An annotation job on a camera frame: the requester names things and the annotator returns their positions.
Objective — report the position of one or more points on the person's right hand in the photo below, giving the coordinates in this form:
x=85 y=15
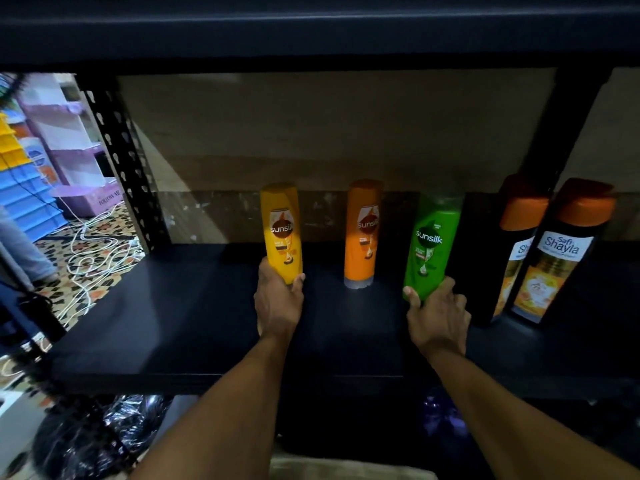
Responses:
x=439 y=320

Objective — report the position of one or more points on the person's left hand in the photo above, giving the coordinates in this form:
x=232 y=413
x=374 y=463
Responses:
x=276 y=307

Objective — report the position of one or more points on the person's left thumb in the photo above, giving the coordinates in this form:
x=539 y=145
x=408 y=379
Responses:
x=299 y=284

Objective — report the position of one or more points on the person's right thumb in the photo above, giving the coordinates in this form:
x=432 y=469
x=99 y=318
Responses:
x=413 y=297

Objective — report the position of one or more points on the yellow shampoo bottle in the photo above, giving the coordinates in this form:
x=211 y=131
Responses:
x=282 y=233

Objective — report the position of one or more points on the green shampoo bottle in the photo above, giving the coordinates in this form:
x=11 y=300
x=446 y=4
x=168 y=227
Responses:
x=431 y=244

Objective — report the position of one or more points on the person's right forearm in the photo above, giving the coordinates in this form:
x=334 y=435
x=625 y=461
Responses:
x=525 y=419

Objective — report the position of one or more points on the person's left forearm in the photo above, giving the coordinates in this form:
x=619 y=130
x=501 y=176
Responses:
x=225 y=409

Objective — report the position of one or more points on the orange shampoo bottle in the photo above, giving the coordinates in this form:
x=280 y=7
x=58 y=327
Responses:
x=362 y=233

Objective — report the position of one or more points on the black bottle with orange cap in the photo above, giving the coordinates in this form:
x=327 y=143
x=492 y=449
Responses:
x=557 y=254
x=505 y=249

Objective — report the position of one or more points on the black plastic bag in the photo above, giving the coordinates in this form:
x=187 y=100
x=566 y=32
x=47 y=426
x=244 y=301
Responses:
x=100 y=434

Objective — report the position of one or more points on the black metal shelf rack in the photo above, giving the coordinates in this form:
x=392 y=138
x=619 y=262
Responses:
x=320 y=34

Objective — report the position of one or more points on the purple and white display stand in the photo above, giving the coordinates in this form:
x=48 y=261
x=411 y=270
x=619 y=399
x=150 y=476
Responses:
x=75 y=144

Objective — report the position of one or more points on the stack of blue bins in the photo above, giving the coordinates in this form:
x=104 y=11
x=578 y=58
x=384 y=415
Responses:
x=27 y=202

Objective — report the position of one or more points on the stack of yellow bins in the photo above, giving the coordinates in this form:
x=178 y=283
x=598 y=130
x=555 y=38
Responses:
x=9 y=147

